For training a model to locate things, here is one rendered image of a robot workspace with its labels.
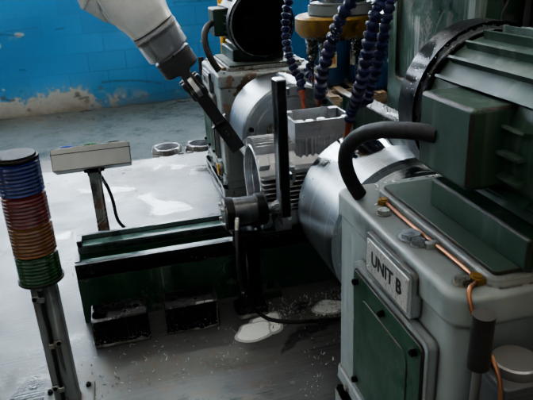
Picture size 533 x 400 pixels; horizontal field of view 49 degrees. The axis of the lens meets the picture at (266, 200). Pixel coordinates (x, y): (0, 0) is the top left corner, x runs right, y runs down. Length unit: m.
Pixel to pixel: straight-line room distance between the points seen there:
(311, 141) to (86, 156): 0.50
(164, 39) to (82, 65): 5.58
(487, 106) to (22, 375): 0.88
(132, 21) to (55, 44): 5.56
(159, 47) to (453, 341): 0.77
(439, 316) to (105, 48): 6.24
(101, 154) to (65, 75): 5.38
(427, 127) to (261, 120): 0.85
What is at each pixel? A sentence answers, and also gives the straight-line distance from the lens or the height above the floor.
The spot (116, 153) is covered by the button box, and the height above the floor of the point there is 1.06.
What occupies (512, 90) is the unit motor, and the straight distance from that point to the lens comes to 0.57.
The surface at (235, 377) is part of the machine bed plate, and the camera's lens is 1.03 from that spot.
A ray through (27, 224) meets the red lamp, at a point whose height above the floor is 1.13.
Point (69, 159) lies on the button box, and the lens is 1.36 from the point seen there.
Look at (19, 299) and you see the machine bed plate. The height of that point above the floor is 0.80.
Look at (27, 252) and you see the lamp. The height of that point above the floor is 1.09.
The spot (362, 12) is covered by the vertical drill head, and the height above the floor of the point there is 1.34.
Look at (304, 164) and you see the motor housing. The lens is 1.16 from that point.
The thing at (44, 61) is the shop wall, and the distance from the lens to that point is 6.71.
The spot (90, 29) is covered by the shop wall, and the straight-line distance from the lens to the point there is 6.66.
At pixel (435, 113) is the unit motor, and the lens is 0.58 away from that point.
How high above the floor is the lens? 1.44
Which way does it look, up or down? 22 degrees down
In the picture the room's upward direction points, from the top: 3 degrees counter-clockwise
